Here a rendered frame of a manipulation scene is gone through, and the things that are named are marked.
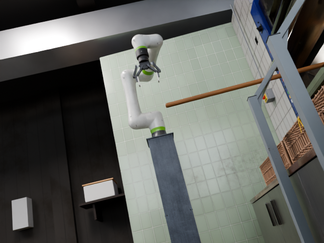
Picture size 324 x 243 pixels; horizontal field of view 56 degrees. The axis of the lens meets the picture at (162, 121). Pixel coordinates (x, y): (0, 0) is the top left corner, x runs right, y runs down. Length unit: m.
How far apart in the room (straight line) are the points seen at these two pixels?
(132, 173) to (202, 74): 1.32
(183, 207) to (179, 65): 1.77
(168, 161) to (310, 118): 1.50
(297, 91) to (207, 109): 2.28
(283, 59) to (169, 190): 1.48
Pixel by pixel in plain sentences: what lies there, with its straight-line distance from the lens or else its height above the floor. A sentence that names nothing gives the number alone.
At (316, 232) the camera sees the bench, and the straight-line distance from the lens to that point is 1.45.
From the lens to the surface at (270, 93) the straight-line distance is 3.03.
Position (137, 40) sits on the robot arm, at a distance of 2.30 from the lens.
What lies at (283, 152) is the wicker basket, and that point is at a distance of 1.66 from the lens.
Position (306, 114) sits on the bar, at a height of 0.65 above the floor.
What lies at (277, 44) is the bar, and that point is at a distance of 1.13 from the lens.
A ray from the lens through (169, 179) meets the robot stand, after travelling 2.33.
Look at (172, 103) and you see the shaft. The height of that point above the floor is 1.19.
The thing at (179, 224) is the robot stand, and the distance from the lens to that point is 2.28.
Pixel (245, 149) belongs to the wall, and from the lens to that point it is 3.16.
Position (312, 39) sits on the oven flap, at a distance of 2.23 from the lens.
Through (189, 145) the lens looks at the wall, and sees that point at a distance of 3.14.
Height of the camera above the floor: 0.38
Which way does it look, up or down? 22 degrees up
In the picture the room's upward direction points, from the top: 14 degrees counter-clockwise
